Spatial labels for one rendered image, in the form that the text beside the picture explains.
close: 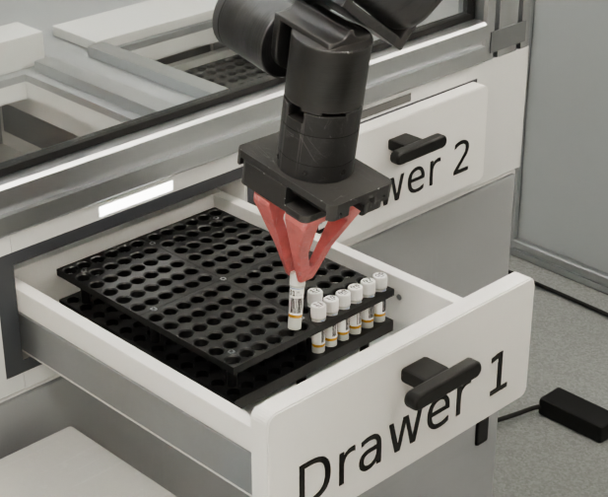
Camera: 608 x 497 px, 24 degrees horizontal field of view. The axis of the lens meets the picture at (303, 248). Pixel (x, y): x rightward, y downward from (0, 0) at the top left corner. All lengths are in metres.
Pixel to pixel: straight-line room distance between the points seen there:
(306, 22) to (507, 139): 0.66
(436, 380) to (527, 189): 2.17
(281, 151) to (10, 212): 0.25
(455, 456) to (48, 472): 0.70
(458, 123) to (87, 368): 0.55
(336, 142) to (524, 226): 2.22
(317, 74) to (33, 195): 0.30
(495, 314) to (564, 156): 1.99
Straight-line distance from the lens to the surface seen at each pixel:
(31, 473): 1.21
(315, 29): 1.00
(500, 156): 1.63
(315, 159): 1.02
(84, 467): 1.21
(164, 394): 1.08
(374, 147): 1.43
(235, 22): 1.04
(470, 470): 1.82
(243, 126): 1.32
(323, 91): 0.99
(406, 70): 1.46
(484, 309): 1.10
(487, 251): 1.67
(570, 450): 2.60
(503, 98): 1.60
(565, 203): 3.13
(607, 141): 3.01
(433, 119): 1.48
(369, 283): 1.15
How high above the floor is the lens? 1.45
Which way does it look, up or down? 27 degrees down
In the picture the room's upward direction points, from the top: straight up
